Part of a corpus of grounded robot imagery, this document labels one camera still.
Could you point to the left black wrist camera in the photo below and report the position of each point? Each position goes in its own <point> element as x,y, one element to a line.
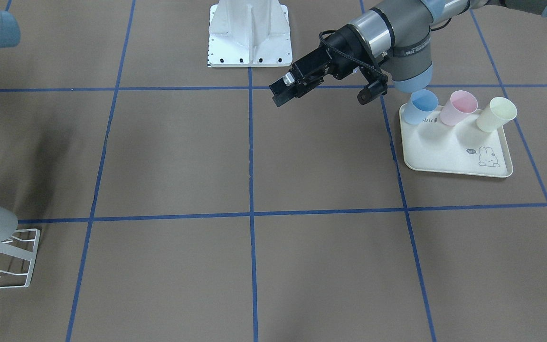
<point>377,84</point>

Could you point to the cream plastic cup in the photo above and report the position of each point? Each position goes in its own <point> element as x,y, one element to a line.
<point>499,112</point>

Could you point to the light blue plastic cup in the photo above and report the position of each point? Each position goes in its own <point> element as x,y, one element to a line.
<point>421,104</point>

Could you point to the pink plastic cup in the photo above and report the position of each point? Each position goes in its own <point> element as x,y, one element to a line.
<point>460,105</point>

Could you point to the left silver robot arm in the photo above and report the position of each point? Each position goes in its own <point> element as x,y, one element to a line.
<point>389,42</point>

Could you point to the cream serving tray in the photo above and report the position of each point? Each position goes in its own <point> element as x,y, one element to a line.
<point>462,149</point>

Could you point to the white wire cup rack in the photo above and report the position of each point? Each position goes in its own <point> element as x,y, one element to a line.
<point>18,256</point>

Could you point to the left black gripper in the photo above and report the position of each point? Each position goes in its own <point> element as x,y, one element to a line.
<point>345,42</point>

